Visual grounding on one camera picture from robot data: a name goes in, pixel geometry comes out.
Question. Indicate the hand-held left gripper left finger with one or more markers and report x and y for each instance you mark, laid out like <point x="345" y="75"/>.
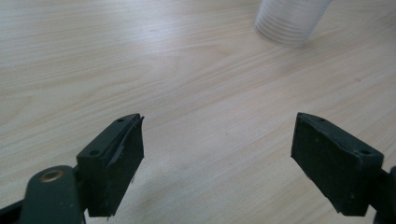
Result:
<point x="115" y="174"/>

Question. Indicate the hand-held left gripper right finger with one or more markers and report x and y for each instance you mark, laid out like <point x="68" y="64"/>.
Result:
<point x="336" y="168"/>

